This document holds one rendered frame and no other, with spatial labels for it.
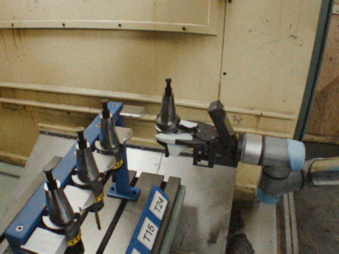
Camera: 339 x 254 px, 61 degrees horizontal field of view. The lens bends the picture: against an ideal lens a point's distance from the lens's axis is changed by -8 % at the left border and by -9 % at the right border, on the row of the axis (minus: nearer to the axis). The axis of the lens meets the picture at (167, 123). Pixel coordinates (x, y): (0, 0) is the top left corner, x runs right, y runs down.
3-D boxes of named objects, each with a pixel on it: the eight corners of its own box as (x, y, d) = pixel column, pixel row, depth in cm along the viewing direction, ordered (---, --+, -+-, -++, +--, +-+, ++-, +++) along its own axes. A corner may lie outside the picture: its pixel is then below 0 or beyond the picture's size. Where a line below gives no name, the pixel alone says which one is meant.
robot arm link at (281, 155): (298, 181, 72) (309, 155, 67) (255, 175, 74) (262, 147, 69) (296, 160, 78) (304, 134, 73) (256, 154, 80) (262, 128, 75)
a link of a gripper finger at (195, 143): (175, 148, 72) (212, 149, 72) (175, 143, 72) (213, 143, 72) (174, 136, 76) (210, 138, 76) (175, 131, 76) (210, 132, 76)
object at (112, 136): (106, 134, 70) (103, 108, 67) (123, 140, 69) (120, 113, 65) (95, 144, 67) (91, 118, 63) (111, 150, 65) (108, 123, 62)
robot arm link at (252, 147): (262, 146, 69) (261, 127, 76) (243, 143, 70) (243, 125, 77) (256, 172, 73) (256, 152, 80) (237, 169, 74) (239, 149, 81)
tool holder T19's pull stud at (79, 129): (79, 142, 56) (76, 126, 54) (88, 143, 56) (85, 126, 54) (76, 147, 54) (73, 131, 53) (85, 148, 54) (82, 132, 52)
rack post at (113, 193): (140, 190, 101) (135, 111, 85) (135, 201, 96) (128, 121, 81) (112, 185, 103) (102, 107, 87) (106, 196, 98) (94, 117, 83)
